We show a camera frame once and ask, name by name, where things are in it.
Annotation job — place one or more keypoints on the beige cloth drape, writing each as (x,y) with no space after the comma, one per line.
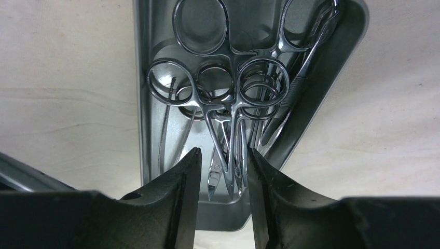
(69,104)

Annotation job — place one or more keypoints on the steel scissors in tray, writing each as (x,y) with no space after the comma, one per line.
(256,101)

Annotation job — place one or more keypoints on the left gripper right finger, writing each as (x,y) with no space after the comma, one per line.
(286,214)

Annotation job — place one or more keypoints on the metal instrument tray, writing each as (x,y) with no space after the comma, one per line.
(231,76)

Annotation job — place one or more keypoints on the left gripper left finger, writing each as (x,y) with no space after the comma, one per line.
(38,211)

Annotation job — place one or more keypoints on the large ring scissors in tray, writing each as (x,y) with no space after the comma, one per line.
(216,28)

